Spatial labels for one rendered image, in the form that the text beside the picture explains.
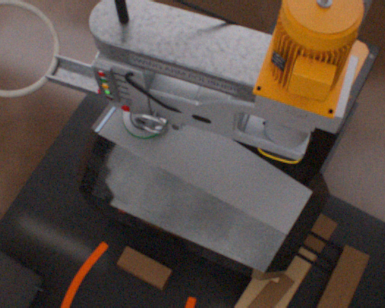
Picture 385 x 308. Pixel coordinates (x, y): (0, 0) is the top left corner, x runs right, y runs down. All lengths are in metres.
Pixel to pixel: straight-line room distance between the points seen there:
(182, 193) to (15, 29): 2.11
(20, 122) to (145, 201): 1.40
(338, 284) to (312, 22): 2.11
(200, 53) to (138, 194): 1.07
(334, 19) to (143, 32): 0.74
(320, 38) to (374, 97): 2.45
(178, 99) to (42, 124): 1.80
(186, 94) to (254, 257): 0.92
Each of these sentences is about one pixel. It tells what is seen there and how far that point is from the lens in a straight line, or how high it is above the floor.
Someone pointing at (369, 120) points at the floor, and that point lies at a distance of 3.98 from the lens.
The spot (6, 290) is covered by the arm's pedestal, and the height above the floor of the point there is 0.47.
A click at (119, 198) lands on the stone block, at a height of 0.67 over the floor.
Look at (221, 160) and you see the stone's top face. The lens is 2.81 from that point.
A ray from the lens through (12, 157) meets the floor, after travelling 3.94.
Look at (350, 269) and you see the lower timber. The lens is 3.52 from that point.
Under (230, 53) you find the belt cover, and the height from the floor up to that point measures 1.73.
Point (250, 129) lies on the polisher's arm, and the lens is 2.42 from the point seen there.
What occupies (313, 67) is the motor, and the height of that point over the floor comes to 2.00.
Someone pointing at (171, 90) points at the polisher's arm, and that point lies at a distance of 2.32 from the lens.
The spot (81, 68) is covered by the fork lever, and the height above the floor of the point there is 1.12.
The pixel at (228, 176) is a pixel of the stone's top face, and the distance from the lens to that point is 2.78.
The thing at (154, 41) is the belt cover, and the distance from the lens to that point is 2.08.
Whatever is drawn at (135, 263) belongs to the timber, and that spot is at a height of 0.14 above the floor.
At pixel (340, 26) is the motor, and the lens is 1.67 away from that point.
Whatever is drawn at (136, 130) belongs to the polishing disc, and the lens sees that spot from 2.82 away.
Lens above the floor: 3.48
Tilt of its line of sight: 68 degrees down
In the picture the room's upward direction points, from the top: 5 degrees counter-clockwise
